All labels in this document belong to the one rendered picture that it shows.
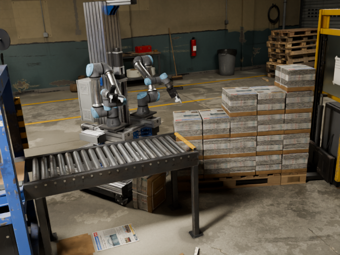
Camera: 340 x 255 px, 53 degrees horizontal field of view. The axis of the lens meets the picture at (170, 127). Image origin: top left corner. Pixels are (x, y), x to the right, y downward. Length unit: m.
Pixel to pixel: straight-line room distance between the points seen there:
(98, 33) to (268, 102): 1.88
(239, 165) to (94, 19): 2.15
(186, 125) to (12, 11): 6.95
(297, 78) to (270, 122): 0.52
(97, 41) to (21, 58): 6.20
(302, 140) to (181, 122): 1.33
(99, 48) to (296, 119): 2.18
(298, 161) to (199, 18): 7.41
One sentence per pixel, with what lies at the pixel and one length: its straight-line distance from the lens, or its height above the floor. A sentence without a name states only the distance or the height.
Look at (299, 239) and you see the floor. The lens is 3.29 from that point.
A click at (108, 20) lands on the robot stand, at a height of 1.84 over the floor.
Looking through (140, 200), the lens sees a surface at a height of 0.12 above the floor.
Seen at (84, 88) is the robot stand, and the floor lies 1.15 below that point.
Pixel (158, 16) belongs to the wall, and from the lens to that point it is 10.27.
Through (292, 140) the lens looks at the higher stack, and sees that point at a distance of 3.91.
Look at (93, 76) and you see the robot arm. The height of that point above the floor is 1.35.
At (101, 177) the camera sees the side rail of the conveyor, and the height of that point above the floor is 0.74.
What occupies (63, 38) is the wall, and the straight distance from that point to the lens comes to 9.75.
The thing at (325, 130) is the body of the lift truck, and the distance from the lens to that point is 4.55.
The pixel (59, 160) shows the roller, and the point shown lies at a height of 0.80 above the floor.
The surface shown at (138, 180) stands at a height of 0.33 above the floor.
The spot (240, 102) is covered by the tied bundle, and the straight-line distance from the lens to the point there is 3.61.
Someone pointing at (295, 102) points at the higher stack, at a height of 0.95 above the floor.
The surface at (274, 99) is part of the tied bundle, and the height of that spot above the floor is 0.99.
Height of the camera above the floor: 1.89
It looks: 18 degrees down
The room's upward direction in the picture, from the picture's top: 3 degrees counter-clockwise
